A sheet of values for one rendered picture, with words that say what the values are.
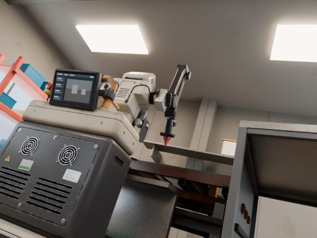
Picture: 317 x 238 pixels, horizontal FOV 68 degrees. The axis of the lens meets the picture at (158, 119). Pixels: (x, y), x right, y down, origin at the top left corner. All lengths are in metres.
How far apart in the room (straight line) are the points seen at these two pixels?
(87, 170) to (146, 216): 0.75
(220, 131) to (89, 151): 4.22
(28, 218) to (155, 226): 0.79
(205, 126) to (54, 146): 3.97
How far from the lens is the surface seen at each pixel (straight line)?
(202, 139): 4.70
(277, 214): 4.64
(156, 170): 1.72
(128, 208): 1.69
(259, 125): 1.31
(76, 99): 1.13
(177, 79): 1.80
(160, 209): 1.59
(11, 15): 5.12
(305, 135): 1.30
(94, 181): 0.94
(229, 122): 5.14
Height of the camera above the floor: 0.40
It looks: 25 degrees up
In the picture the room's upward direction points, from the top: 18 degrees clockwise
